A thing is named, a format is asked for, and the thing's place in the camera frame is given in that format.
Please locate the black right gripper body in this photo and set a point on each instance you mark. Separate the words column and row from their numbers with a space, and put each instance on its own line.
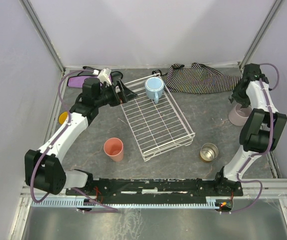
column 240, row 94

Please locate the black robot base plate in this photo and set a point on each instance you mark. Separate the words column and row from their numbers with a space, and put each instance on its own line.
column 161, row 191

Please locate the light blue textured mug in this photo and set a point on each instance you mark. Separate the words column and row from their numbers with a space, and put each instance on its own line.
column 154, row 87

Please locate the pink plastic cup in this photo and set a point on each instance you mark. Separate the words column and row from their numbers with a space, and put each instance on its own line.
column 114, row 148

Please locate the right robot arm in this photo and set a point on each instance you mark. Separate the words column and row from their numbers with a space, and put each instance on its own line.
column 259, row 135

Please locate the lilac textured mug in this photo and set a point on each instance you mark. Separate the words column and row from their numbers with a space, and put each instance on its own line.
column 239, row 115

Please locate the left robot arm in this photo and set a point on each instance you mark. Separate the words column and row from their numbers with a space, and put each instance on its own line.
column 43, row 167

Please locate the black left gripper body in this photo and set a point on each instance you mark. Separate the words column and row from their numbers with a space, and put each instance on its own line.
column 119, row 93

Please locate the striped cloth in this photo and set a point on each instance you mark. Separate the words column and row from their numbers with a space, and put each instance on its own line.
column 198, row 79

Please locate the white wire dish rack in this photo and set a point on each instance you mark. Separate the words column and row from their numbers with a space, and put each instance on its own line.
column 157, row 127

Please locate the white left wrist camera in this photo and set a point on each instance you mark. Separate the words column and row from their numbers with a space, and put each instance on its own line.
column 104, row 75

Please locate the purple microfiber cloth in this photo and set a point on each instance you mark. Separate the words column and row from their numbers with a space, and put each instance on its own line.
column 78, row 80

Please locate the yellow plastic cup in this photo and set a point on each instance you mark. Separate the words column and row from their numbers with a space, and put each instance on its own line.
column 62, row 117

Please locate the metal steel cup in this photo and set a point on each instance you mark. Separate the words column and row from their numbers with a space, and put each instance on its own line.
column 209, row 152

